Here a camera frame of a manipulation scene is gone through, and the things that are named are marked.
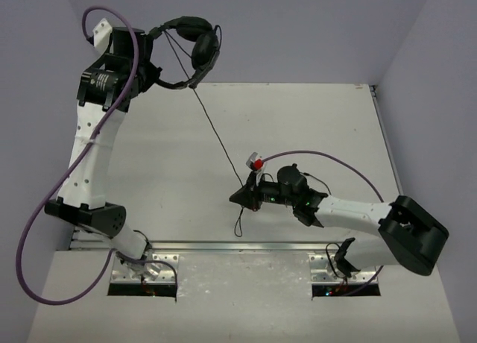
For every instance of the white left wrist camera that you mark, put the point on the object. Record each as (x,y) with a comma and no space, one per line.
(101,35)

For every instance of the black over-ear headphones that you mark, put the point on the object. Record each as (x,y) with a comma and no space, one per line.
(204,53)

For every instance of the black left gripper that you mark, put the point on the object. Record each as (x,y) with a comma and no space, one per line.
(150,72)

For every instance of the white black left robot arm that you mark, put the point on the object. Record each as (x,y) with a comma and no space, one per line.
(105,91)

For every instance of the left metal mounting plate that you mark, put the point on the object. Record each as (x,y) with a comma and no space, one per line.
(161,270)

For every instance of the right side aluminium rail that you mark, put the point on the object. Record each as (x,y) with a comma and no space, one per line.
(396,180)

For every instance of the metal mounting plate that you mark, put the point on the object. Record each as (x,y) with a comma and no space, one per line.
(161,270)
(321,272)

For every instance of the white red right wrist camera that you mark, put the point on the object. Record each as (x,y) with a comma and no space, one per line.
(256,165)

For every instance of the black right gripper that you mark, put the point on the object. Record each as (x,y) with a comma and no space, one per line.
(250,195)

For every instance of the aluminium rail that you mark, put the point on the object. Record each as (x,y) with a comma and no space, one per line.
(236,246)
(396,180)

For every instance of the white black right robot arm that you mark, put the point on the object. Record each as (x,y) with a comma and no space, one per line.
(401,232)

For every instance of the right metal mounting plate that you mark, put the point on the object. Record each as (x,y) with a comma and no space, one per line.
(321,272)

